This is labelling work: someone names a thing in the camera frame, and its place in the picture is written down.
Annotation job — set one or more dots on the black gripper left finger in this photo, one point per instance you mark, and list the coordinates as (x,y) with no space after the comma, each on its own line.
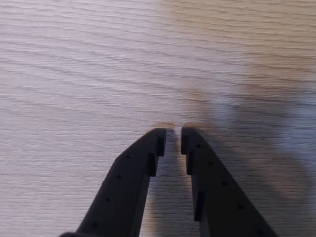
(123,187)

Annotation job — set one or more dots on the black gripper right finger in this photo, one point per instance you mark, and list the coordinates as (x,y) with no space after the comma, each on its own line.
(222,202)

